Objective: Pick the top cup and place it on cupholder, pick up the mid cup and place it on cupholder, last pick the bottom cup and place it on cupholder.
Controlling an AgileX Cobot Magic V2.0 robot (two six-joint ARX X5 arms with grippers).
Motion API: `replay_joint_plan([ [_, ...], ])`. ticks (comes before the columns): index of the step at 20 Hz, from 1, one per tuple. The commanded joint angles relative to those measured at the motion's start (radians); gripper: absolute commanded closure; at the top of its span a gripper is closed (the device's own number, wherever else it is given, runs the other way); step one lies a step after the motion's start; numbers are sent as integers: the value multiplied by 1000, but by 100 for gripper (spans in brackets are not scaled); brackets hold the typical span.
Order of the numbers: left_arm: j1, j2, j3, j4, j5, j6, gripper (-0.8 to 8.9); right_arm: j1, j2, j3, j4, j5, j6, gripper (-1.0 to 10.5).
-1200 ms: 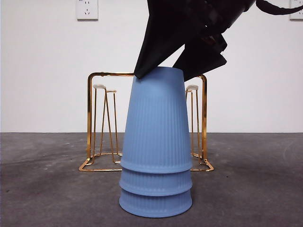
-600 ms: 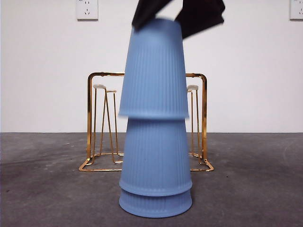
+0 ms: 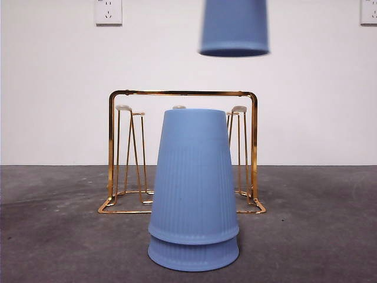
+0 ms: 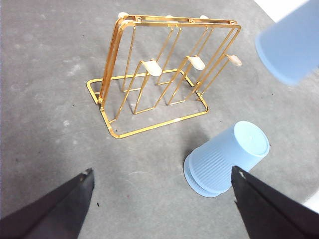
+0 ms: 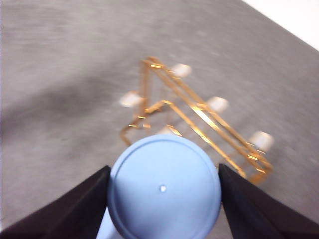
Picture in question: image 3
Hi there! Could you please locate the white wall socket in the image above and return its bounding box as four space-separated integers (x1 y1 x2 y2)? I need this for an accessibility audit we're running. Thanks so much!
361 0 377 27
94 0 123 27

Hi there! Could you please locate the gold wire cup holder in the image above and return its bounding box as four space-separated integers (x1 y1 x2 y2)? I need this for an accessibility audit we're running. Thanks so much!
97 89 267 215

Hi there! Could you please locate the blue ribbed plastic cup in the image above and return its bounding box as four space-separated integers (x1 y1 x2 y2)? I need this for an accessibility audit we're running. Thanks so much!
199 0 270 58
148 108 240 246
147 234 240 272

